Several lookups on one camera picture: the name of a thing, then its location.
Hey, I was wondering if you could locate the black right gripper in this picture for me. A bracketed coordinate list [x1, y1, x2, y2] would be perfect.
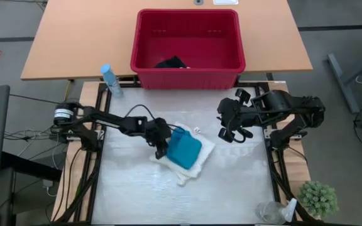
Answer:
[217, 88, 254, 144]

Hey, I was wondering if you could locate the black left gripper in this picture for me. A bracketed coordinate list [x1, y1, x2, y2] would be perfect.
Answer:
[145, 117, 185, 160]

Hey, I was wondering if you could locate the blue towel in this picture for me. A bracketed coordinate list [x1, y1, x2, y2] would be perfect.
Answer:
[166, 127, 203, 171]

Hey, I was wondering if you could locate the white lace cloth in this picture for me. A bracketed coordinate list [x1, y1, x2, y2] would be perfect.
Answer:
[149, 121, 216, 186]

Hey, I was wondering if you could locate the dark navy garment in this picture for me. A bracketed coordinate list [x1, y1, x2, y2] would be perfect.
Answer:
[154, 55, 191, 69]

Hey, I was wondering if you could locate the red plastic laundry basket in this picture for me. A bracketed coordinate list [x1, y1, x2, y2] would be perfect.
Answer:
[129, 8, 247, 91]

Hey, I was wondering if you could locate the white power strip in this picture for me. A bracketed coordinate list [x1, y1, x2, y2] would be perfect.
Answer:
[290, 131, 308, 141]

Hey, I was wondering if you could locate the light blue air freshener bottle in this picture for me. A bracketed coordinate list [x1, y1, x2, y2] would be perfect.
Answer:
[100, 63, 124, 99]

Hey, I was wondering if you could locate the clear spray bottle white trigger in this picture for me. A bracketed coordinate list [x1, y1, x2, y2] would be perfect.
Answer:
[255, 197, 298, 224]

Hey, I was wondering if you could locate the grey metal desk leg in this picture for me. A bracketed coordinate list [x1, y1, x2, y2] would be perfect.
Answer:
[327, 46, 362, 114]

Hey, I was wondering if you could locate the small green artificial plant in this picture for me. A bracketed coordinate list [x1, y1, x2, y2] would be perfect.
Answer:
[297, 180, 339, 219]

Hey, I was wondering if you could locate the large wooden desk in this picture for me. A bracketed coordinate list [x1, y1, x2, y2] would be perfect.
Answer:
[20, 0, 314, 81]

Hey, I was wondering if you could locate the white power adapter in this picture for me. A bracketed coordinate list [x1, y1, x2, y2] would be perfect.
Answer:
[41, 178, 55, 190]

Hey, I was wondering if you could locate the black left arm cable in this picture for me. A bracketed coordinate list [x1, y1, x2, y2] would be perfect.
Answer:
[123, 104, 156, 122]

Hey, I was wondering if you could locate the black aluminium table frame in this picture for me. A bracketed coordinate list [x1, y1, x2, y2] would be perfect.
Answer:
[52, 80, 325, 226]

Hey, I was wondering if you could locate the yellow floor cable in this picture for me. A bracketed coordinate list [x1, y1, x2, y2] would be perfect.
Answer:
[62, 80, 72, 114]

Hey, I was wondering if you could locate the black floor cable bundle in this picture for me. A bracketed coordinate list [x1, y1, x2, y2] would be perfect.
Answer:
[4, 128, 75, 153]

